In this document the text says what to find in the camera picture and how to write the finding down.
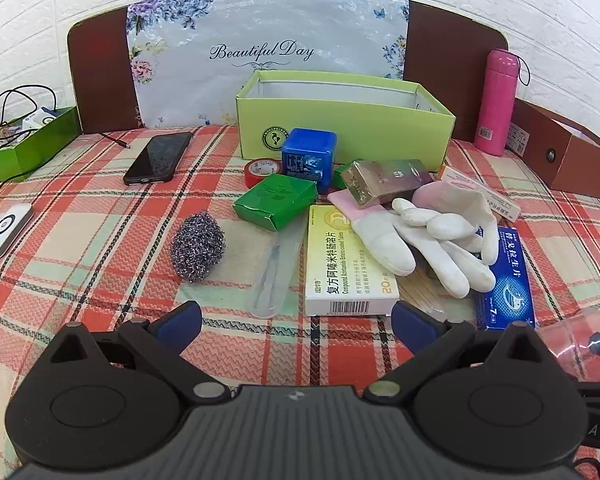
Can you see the clear plastic cup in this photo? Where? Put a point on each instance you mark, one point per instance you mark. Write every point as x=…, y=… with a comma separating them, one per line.
x=565, y=340

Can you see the blue medicine box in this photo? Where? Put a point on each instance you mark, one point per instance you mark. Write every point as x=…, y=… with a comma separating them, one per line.
x=510, y=285

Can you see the yellow white medicine box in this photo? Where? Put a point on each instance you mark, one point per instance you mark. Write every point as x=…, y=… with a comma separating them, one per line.
x=340, y=260

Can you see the light green cardboard box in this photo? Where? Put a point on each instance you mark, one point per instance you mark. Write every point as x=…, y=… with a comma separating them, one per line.
x=360, y=130

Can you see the blue cube box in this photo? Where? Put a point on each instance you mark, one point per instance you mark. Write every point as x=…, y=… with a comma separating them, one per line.
x=307, y=150

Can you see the small white blue box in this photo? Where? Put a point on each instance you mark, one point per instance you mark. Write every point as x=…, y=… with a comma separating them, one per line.
x=40, y=117

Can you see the floral plastic bag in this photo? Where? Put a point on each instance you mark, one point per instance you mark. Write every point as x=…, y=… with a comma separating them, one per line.
x=260, y=20

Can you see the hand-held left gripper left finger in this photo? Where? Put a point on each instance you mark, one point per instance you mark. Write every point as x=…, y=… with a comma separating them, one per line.
x=180, y=322

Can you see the white power bank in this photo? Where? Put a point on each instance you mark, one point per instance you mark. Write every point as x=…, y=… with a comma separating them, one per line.
x=5, y=230

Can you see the pink thermos bottle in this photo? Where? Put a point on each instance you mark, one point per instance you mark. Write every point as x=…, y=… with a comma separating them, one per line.
x=497, y=105

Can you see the clear plastic tube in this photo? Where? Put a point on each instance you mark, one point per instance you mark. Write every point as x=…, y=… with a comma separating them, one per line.
x=272, y=285

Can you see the red tape roll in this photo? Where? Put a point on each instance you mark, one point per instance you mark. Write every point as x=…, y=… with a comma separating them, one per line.
x=252, y=172

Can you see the steel wool scrubber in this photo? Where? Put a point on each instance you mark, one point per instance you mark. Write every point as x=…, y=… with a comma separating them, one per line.
x=197, y=247

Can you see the slim white orange box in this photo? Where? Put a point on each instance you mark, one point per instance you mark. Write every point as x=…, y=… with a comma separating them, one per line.
x=500, y=205

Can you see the brown wooden headboard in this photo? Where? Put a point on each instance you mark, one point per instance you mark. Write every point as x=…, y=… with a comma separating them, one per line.
x=100, y=70

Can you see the black smartphone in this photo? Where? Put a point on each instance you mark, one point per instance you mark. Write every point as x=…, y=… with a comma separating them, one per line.
x=157, y=157

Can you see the dark green box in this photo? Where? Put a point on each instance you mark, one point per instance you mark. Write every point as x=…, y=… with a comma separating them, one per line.
x=25, y=152

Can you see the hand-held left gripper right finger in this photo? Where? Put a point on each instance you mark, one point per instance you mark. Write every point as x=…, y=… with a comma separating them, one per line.
x=410, y=325

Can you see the plaid bed sheet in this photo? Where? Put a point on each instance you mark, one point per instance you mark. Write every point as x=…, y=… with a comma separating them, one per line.
x=105, y=270

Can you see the brown cardboard box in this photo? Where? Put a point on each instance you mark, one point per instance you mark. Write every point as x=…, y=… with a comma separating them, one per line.
x=580, y=165

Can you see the gold box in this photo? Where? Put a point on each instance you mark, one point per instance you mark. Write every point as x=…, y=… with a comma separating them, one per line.
x=390, y=180

